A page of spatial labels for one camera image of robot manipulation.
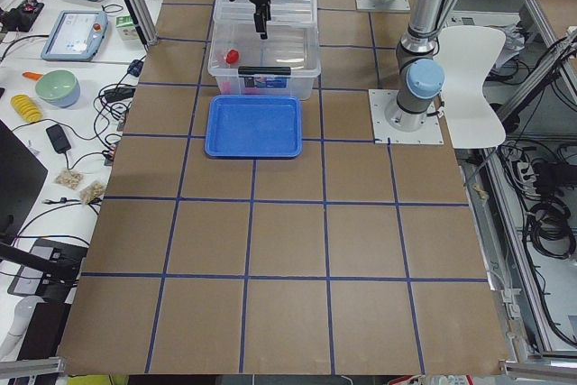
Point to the red block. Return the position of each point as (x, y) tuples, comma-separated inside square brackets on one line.
[(232, 57)]

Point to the clear plastic storage box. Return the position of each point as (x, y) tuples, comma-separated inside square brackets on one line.
[(286, 46)]

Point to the blue plastic tray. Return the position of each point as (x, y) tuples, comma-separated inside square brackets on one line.
[(254, 127)]

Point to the green milk carton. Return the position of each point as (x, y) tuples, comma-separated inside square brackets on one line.
[(125, 28)]

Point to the near teach pendant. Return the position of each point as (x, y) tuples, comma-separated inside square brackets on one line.
[(75, 36)]

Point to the white chair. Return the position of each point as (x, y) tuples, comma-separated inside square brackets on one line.
[(467, 54)]

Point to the green blue bowl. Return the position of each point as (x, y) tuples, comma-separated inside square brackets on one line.
[(59, 88)]

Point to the black power adapter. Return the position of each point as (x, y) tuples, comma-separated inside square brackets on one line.
[(58, 139)]

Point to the snack bag on desk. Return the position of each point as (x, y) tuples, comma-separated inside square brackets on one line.
[(69, 178), (92, 192)]

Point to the toy carrot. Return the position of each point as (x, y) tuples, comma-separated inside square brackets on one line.
[(32, 75)]

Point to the black monitor on desk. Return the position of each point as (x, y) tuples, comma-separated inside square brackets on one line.
[(22, 178)]

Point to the black box latch handle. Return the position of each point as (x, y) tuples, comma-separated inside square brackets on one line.
[(246, 71)]

